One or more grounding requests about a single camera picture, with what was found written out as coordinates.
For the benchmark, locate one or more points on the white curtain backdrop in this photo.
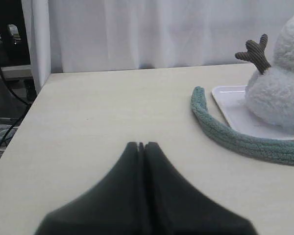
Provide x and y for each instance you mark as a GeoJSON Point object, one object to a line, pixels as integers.
{"type": "Point", "coordinates": [113, 35]}

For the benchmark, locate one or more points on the white plush snowman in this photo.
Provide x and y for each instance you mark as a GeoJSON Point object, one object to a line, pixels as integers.
{"type": "Point", "coordinates": [269, 94]}

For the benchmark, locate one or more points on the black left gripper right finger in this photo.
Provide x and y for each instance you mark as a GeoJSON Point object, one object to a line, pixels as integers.
{"type": "Point", "coordinates": [178, 208]}

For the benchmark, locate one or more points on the teal fleece scarf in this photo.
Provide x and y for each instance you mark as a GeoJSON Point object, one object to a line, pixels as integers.
{"type": "Point", "coordinates": [268, 150]}

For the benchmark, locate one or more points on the white plastic tray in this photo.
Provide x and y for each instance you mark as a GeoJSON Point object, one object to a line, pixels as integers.
{"type": "Point", "coordinates": [231, 102]}

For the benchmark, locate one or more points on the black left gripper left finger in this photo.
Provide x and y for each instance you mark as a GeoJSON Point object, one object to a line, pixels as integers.
{"type": "Point", "coordinates": [116, 205]}

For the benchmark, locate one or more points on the dark monitor on shelf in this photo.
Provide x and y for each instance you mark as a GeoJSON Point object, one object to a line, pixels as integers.
{"type": "Point", "coordinates": [13, 47]}

